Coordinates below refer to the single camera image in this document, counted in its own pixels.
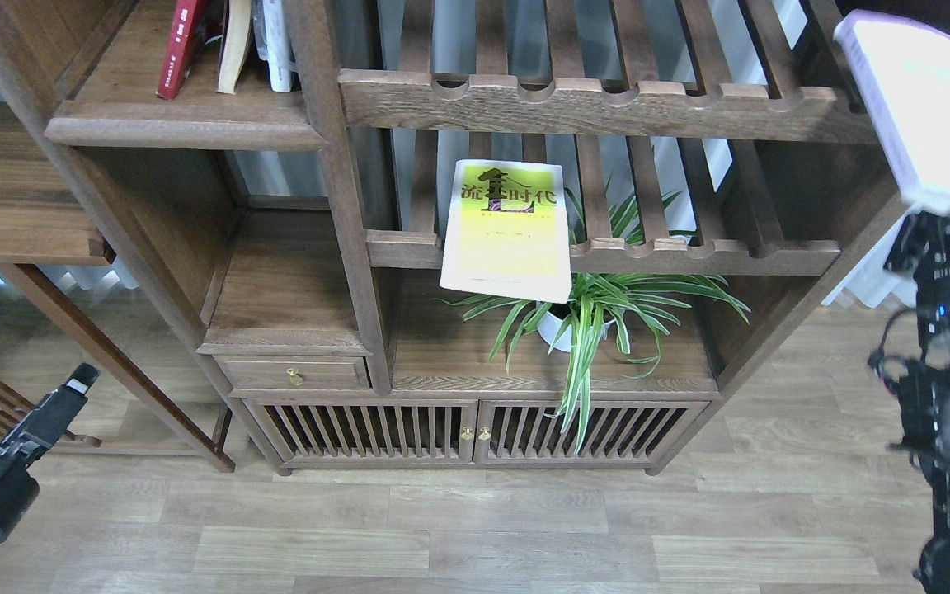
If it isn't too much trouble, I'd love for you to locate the white purple cover book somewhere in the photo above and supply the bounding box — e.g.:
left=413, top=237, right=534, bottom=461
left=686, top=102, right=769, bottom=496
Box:
left=834, top=10, right=950, bottom=215

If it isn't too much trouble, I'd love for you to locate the yellow green cover book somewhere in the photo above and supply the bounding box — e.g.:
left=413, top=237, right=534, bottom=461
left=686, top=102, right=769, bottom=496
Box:
left=439, top=159, right=572, bottom=302

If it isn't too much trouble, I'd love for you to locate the brass drawer knob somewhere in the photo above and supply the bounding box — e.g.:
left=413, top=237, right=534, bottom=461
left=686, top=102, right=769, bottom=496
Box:
left=286, top=368, right=305, bottom=387

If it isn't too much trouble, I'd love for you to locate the upright white book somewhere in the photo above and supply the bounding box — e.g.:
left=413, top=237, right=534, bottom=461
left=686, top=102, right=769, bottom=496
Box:
left=253, top=1, right=295, bottom=92

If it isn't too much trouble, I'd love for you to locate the white curtain right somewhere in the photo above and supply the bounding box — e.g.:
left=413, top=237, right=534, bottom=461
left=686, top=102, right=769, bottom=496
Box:
left=821, top=218, right=916, bottom=308

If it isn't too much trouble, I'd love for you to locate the green spider plant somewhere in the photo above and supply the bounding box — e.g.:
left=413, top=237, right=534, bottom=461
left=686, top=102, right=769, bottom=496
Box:
left=442, top=177, right=752, bottom=455

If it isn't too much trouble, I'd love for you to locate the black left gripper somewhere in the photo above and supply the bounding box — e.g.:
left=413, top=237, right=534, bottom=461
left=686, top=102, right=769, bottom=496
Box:
left=0, top=362, right=101, bottom=544

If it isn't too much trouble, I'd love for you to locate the white plant pot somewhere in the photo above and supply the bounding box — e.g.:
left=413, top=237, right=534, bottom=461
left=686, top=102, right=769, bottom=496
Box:
left=535, top=301, right=617, bottom=353

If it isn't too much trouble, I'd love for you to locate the dark wooden bookshelf unit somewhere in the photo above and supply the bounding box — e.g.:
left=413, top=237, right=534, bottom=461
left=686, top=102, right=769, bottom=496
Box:
left=0, top=0, right=950, bottom=479

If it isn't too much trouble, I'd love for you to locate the upright cream paged book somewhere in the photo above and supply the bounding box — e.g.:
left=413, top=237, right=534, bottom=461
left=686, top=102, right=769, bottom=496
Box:
left=215, top=0, right=253, bottom=94

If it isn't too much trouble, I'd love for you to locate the red cover book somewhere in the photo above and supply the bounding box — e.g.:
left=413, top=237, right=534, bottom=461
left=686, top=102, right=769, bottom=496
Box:
left=156, top=1, right=225, bottom=101

